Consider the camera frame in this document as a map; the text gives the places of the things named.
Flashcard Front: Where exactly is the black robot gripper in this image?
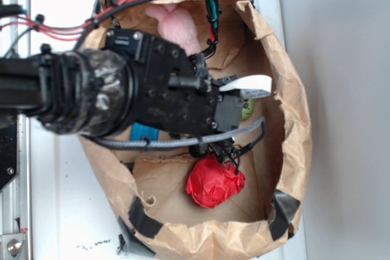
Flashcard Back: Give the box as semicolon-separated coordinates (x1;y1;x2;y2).
105;29;243;136

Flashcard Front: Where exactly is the green plush frog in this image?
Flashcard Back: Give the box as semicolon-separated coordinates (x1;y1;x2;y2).
241;99;255;121

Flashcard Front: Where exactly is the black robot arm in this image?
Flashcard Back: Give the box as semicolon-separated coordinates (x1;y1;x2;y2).
1;29;244;137

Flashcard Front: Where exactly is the blue wooden block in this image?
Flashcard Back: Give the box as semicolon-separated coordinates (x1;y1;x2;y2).
130;123;160;141

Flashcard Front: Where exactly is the pink plush bunny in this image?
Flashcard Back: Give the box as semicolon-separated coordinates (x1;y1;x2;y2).
146;3;201;56

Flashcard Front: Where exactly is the red crumpled paper ball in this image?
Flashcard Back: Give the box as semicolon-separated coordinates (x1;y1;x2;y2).
186;154;246;209

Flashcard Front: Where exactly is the brown paper-lined cardboard box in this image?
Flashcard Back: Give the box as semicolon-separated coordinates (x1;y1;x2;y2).
80;0;312;259

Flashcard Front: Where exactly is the grey braided cable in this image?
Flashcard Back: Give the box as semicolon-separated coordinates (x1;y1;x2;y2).
91;116;268;152

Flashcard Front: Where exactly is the black metal bracket plate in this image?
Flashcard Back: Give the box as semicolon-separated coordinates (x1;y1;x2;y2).
0;122;19;191

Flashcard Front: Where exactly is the aluminium frame rail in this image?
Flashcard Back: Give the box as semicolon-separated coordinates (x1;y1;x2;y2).
1;0;33;259

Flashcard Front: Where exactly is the silver corner bracket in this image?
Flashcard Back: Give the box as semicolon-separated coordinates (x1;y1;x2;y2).
0;233;28;260

